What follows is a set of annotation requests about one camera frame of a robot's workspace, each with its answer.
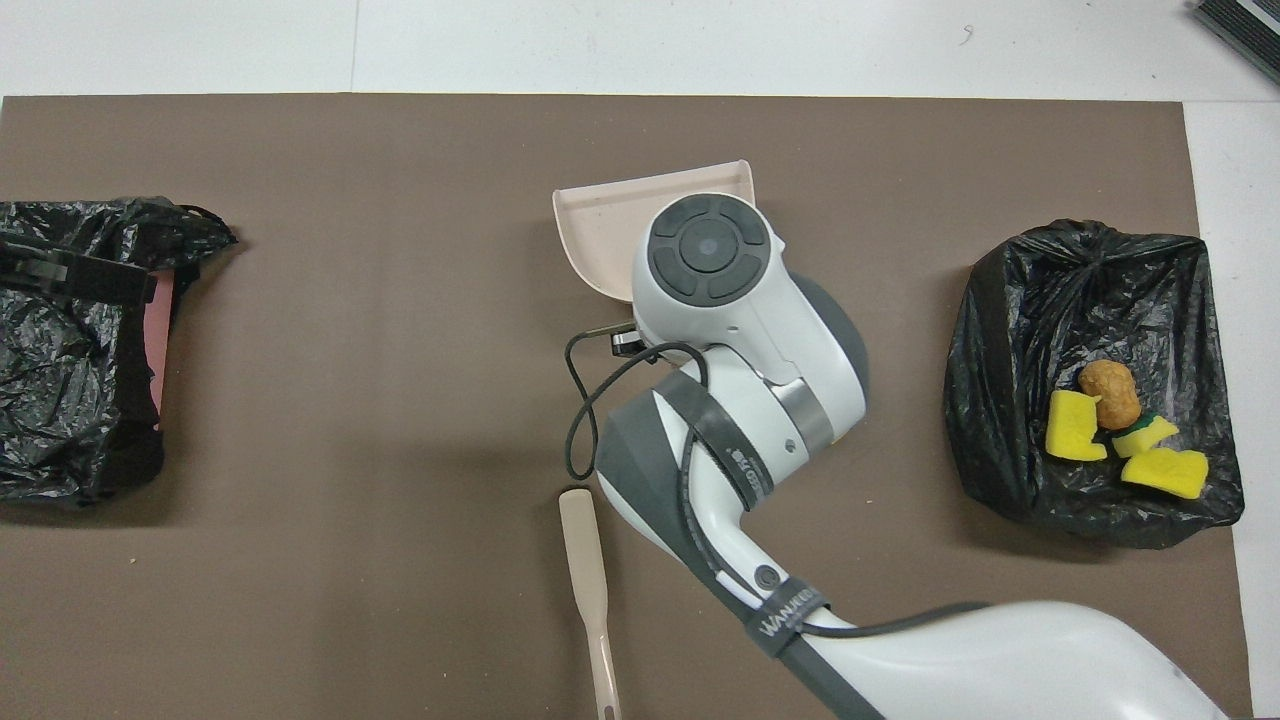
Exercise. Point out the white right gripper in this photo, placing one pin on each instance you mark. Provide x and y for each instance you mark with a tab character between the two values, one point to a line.
632	345

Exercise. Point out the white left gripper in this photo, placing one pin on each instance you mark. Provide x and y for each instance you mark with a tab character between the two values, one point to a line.
30	265

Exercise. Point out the beige plastic dustpan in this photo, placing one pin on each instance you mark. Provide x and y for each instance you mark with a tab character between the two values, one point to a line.
600	230

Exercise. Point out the beige hand brush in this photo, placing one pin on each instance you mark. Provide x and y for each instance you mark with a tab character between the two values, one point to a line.
583	560

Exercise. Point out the yellow sponge piece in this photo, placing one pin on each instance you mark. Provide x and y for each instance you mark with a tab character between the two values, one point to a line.
1165	473
1075	425
1150	435

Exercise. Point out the brown croquette toy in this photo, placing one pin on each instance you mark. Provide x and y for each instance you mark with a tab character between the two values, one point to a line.
1110	395

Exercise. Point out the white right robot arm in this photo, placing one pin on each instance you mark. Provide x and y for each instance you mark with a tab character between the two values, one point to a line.
760	330

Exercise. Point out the pink plastic bin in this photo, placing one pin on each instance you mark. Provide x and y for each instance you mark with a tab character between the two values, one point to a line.
160	350

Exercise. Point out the black plastic trash bag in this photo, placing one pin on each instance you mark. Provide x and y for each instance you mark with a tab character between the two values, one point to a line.
60	400
1020	350

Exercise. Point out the brown table mat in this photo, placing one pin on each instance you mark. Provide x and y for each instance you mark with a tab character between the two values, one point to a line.
300	600

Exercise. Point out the dark striped mat corner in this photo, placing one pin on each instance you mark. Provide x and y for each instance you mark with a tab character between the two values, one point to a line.
1250	25

